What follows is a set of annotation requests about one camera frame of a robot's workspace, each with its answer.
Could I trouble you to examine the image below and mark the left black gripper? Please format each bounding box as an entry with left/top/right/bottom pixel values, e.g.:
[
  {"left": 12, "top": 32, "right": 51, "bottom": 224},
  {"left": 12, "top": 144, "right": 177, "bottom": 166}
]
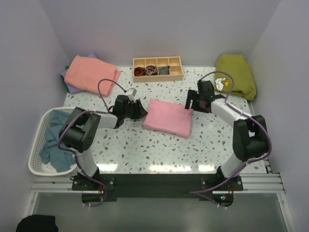
[{"left": 122, "top": 100, "right": 148, "bottom": 119}]

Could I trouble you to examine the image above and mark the black object at bottom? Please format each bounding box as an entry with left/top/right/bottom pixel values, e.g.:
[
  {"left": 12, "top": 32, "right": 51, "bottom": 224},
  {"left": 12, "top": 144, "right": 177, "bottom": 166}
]
[{"left": 16, "top": 215, "right": 59, "bottom": 232}]

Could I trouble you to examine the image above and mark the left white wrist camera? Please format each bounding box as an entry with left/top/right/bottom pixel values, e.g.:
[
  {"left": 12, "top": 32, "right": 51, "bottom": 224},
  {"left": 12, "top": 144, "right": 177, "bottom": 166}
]
[{"left": 125, "top": 88, "right": 137, "bottom": 101}]

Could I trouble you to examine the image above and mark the pink t shirt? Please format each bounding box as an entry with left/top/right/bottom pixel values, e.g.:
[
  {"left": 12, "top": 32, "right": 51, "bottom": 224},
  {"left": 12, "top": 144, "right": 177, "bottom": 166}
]
[{"left": 143, "top": 99, "right": 193, "bottom": 138}]

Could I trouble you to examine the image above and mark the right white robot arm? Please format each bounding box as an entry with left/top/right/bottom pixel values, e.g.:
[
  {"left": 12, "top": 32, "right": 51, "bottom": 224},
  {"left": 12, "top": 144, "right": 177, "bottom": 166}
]
[{"left": 185, "top": 80, "right": 271, "bottom": 190}]

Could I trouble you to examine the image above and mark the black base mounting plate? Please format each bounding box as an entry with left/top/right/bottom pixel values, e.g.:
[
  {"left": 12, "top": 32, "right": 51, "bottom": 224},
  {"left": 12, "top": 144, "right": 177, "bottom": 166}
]
[{"left": 70, "top": 174, "right": 243, "bottom": 207}]

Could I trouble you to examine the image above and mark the folded salmon t shirt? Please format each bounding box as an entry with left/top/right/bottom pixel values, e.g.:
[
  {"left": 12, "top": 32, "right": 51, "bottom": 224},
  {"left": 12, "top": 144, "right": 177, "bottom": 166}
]
[{"left": 64, "top": 56, "right": 120, "bottom": 96}]

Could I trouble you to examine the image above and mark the white laundry basket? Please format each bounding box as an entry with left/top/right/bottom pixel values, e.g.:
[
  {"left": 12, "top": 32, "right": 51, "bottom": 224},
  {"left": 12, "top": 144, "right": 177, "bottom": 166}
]
[{"left": 28, "top": 107, "right": 77, "bottom": 176}]

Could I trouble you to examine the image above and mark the blue t shirt in basket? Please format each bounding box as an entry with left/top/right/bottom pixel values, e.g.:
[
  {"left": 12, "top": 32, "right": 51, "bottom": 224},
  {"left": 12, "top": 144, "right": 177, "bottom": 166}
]
[{"left": 39, "top": 109, "right": 78, "bottom": 173}]

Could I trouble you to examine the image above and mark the wooden compartment tray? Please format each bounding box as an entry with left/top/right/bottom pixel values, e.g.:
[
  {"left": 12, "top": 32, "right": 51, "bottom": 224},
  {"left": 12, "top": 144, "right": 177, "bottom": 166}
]
[{"left": 133, "top": 57, "right": 183, "bottom": 83}]

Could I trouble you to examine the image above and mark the orange black fabric roll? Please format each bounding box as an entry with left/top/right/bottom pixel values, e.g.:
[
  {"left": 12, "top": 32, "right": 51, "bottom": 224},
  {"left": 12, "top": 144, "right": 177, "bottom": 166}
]
[{"left": 134, "top": 67, "right": 146, "bottom": 76}]

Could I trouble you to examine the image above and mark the brown floral fabric roll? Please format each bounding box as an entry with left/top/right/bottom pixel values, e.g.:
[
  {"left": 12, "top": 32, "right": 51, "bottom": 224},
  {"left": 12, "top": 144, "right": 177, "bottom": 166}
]
[{"left": 145, "top": 65, "right": 157, "bottom": 76}]

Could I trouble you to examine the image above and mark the folded green t shirt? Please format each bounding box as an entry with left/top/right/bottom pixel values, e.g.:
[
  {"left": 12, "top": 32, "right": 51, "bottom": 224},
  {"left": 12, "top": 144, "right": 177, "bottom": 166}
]
[{"left": 65, "top": 66, "right": 70, "bottom": 93}]

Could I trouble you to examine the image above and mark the olive snoopy t shirt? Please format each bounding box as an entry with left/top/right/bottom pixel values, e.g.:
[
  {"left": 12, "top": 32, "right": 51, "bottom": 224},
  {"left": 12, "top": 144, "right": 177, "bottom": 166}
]
[{"left": 214, "top": 54, "right": 257, "bottom": 101}]

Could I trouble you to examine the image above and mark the grey fabric piece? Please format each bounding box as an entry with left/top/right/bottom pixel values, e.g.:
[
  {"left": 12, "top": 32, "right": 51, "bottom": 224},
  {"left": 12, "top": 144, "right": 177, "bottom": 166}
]
[{"left": 158, "top": 66, "right": 169, "bottom": 75}]

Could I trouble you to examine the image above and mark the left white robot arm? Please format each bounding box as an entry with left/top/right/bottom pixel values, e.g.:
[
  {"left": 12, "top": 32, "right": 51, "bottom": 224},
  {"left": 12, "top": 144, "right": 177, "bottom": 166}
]
[{"left": 57, "top": 95, "right": 148, "bottom": 189}]

